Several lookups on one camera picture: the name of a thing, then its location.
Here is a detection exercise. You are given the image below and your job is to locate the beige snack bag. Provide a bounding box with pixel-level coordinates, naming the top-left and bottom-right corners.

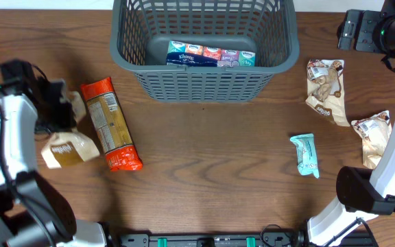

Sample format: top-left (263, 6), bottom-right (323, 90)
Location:
top-left (351, 110), bottom-right (392, 169)
top-left (40, 91), bottom-right (101, 169)

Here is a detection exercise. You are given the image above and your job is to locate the beige cookie bag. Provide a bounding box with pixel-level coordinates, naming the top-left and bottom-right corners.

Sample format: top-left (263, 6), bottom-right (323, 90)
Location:
top-left (305, 59), bottom-right (350, 127)

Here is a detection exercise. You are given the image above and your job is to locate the orange cookie package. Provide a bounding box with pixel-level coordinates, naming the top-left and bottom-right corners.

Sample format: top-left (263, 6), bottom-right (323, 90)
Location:
top-left (81, 77), bottom-right (143, 172)

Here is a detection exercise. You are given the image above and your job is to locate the Kleenex tissue multipack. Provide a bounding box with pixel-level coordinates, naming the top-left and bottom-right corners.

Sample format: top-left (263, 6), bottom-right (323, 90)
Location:
top-left (165, 40), bottom-right (256, 67)

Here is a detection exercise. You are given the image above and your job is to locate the teal snack wrapper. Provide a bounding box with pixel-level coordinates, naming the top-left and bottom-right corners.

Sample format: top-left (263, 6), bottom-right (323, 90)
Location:
top-left (289, 133), bottom-right (320, 178)

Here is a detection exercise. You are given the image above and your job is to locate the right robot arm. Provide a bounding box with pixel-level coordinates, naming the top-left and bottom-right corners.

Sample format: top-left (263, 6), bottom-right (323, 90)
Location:
top-left (293, 1), bottom-right (395, 246)

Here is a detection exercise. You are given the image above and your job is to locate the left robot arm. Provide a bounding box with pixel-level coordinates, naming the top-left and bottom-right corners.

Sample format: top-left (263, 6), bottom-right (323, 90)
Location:
top-left (0, 59), bottom-right (113, 246)

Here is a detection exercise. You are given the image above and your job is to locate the grey plastic basket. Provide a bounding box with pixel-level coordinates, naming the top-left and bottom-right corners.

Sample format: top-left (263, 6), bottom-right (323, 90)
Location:
top-left (110, 0), bottom-right (300, 102)

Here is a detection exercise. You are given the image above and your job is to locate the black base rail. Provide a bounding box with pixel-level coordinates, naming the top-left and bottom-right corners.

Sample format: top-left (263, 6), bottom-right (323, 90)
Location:
top-left (119, 231), bottom-right (308, 247)

